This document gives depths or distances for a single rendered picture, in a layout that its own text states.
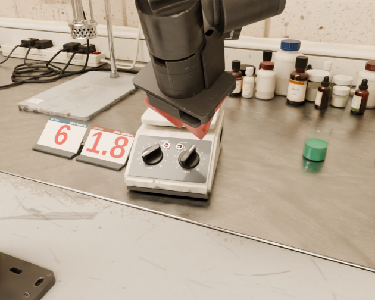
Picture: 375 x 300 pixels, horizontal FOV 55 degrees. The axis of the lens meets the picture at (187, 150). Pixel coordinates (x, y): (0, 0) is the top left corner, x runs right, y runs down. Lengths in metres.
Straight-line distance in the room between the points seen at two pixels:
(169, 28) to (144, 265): 0.26
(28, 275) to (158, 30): 0.29
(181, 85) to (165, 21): 0.08
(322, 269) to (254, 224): 0.10
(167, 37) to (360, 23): 0.77
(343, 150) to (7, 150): 0.62
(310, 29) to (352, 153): 0.44
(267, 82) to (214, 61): 0.53
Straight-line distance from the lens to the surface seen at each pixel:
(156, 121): 0.56
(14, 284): 0.44
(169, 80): 0.36
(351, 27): 1.04
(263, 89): 0.90
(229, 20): 0.33
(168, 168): 0.53
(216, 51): 0.37
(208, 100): 0.38
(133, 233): 0.48
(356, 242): 0.51
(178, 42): 0.33
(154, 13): 0.32
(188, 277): 0.42
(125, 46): 1.19
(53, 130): 0.72
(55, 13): 1.38
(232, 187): 0.56
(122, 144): 0.63
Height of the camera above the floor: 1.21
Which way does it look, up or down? 29 degrees down
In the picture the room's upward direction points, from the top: straight up
